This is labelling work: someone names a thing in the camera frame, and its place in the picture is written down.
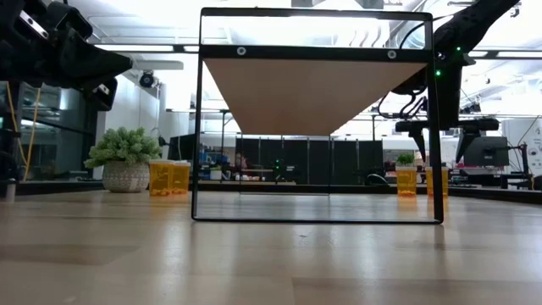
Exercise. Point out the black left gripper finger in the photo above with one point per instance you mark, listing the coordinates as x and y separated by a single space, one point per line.
103 95
99 63

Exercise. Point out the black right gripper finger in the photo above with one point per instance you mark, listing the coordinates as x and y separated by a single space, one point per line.
420 142
465 140

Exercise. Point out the background black robot arm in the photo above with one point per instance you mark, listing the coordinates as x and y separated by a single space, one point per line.
279 169

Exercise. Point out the small black track spotlight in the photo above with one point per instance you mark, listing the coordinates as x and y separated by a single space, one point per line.
471 108

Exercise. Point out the small green background plant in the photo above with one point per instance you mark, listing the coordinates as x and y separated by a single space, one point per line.
405 159

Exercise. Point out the black computer monitor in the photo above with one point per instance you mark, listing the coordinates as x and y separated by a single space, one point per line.
491 150

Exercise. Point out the long white ceiling light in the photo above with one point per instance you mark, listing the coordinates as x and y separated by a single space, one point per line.
139 48
516 54

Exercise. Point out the white printed board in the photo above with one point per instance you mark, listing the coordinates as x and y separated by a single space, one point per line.
518 131

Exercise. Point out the black chair back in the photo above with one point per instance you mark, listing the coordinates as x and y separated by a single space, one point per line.
370 181

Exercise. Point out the black partition panels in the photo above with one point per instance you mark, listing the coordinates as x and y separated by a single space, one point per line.
347 161

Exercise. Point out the green plant in white pot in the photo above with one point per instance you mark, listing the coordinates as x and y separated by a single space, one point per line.
125 178

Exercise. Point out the dark background monitor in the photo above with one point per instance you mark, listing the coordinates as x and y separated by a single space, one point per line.
182 148

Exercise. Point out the person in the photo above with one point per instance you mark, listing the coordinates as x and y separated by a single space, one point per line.
241 162

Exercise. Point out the black ceiling camera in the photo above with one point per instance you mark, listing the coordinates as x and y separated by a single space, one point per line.
147 80

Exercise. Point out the grey metal post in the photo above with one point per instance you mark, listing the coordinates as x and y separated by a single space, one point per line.
10 190

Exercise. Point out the black frame wooden shelf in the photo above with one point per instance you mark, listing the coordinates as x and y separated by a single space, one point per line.
313 53

